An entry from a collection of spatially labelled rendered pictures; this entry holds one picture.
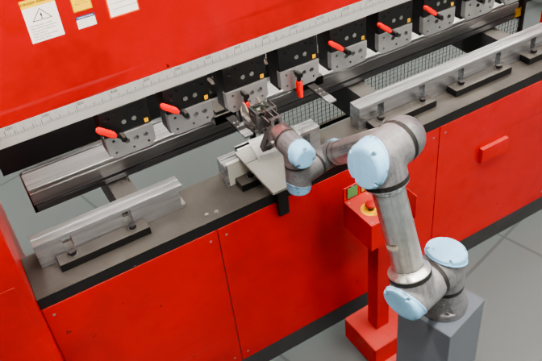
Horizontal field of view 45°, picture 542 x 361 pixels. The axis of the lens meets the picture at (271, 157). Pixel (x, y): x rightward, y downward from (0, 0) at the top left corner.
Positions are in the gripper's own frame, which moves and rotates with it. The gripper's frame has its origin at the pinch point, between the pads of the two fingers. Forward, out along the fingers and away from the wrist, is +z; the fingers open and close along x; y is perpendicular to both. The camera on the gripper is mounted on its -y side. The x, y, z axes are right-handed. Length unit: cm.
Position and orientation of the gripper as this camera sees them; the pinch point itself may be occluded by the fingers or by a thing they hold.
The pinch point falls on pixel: (247, 109)
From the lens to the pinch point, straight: 212.0
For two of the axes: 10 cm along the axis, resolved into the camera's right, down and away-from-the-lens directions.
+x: -8.6, 3.7, -3.5
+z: -5.0, -4.9, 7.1
